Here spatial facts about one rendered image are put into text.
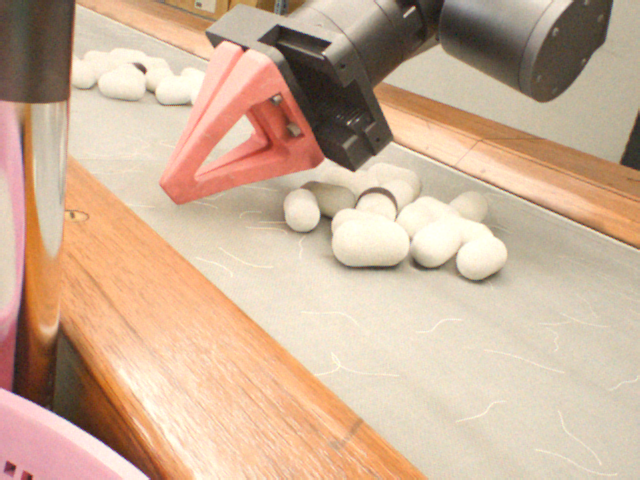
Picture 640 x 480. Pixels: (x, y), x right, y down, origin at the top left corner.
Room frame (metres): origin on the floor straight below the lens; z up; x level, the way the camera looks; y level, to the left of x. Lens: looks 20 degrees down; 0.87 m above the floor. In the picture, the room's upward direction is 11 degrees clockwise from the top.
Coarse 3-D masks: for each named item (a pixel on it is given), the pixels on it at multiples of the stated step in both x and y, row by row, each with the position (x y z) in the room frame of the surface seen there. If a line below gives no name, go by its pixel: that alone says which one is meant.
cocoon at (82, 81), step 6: (78, 66) 0.57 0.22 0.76; (84, 66) 0.57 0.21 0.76; (78, 72) 0.57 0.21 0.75; (84, 72) 0.57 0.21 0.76; (90, 72) 0.57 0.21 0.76; (72, 78) 0.57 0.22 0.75; (78, 78) 0.56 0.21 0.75; (84, 78) 0.57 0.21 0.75; (90, 78) 0.57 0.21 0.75; (78, 84) 0.57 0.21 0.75; (84, 84) 0.57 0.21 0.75; (90, 84) 0.57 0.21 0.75
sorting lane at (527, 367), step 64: (192, 64) 0.81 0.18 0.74; (128, 128) 0.48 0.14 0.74; (128, 192) 0.35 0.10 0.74; (256, 192) 0.39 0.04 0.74; (448, 192) 0.47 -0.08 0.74; (192, 256) 0.28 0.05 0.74; (256, 256) 0.30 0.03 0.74; (320, 256) 0.31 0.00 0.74; (512, 256) 0.36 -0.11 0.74; (576, 256) 0.38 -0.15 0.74; (256, 320) 0.24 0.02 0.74; (320, 320) 0.25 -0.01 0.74; (384, 320) 0.26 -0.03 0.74; (448, 320) 0.27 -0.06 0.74; (512, 320) 0.28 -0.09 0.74; (576, 320) 0.29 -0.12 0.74; (384, 384) 0.21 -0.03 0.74; (448, 384) 0.22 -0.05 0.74; (512, 384) 0.23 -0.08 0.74; (576, 384) 0.23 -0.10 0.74; (448, 448) 0.18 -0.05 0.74; (512, 448) 0.19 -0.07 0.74; (576, 448) 0.19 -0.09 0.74
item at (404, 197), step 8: (384, 184) 0.40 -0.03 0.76; (392, 184) 0.39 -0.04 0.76; (400, 184) 0.40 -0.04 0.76; (408, 184) 0.41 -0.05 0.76; (392, 192) 0.39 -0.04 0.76; (400, 192) 0.39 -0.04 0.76; (408, 192) 0.40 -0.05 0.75; (400, 200) 0.39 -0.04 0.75; (408, 200) 0.40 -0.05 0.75; (400, 208) 0.39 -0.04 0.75
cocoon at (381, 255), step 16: (352, 224) 0.31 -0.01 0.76; (368, 224) 0.31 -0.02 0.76; (384, 224) 0.31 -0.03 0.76; (336, 240) 0.30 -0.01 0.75; (352, 240) 0.30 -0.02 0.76; (368, 240) 0.30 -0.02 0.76; (384, 240) 0.31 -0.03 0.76; (400, 240) 0.31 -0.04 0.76; (336, 256) 0.30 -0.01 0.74; (352, 256) 0.30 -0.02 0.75; (368, 256) 0.30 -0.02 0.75; (384, 256) 0.30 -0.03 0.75; (400, 256) 0.31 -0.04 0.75
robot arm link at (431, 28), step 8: (400, 0) 0.39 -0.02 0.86; (408, 0) 0.39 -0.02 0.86; (416, 0) 0.38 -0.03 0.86; (424, 0) 0.38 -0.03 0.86; (432, 0) 0.38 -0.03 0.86; (440, 0) 0.39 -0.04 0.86; (400, 8) 0.39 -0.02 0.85; (416, 8) 0.38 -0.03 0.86; (424, 8) 0.38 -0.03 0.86; (432, 8) 0.38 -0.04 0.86; (440, 8) 0.39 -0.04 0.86; (424, 16) 0.38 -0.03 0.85; (432, 16) 0.39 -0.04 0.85; (440, 16) 0.39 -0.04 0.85; (424, 24) 0.39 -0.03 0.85; (432, 24) 0.39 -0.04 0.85; (416, 32) 0.40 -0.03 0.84; (424, 32) 0.39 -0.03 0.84; (432, 32) 0.39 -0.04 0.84; (424, 40) 0.40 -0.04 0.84
